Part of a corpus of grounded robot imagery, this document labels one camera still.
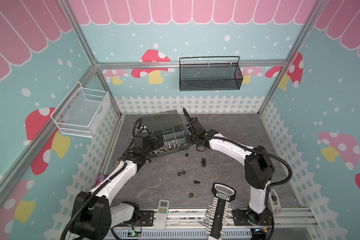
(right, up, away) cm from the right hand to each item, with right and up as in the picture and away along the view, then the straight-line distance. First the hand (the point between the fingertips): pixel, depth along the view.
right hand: (188, 136), depth 91 cm
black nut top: (-1, -12, +6) cm, 13 cm away
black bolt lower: (+5, -26, -5) cm, 27 cm away
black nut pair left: (-5, -22, -1) cm, 23 cm away
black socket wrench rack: (+15, -38, -17) cm, 44 cm away
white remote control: (-14, -38, -17) cm, 44 cm away
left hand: (-19, -2, -5) cm, 19 cm away
